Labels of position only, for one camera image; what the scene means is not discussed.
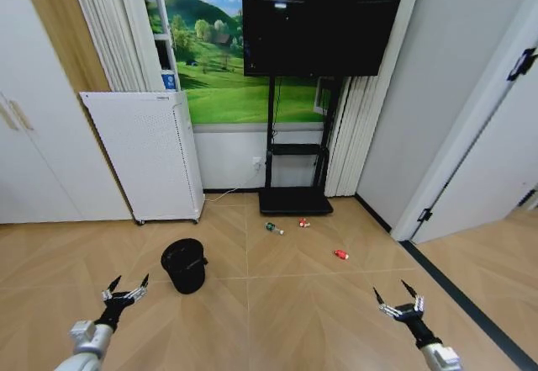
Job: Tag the white wardrobe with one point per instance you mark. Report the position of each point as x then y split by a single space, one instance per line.
38 135

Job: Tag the white air purifier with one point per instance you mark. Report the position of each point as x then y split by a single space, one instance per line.
151 156

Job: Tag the black door hinge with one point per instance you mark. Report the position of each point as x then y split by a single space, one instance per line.
522 63
425 215

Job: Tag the wooden wall panel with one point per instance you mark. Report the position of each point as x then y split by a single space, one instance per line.
63 30

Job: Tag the white pleated curtain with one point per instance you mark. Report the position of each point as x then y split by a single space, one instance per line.
353 135
117 30

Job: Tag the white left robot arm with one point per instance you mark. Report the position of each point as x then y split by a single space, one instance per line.
86 348

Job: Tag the white door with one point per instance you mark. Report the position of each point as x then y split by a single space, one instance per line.
487 152

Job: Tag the red and white crumpled wrapper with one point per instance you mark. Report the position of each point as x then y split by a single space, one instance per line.
303 222

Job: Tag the red can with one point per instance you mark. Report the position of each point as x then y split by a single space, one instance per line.
341 254

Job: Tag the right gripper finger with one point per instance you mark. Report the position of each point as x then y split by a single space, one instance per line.
386 307
416 299

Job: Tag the blue label sticker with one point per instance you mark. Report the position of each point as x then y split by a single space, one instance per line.
168 81

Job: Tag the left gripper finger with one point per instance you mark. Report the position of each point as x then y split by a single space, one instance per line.
140 290
110 291

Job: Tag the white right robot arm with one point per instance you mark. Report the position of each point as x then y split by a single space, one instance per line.
441 356

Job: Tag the large black television screen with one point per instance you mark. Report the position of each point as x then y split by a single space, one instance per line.
319 22

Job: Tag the white wall socket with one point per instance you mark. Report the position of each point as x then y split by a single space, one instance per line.
257 162

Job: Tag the black trash bin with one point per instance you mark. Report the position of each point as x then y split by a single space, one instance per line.
185 266

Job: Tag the green landscape poster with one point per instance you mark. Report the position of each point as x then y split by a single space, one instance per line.
214 89

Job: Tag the green plastic bottle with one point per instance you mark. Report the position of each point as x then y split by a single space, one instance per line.
273 228

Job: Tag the white window frame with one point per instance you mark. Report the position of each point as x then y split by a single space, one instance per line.
164 26

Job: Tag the black television stand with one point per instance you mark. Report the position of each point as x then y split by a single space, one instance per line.
294 202

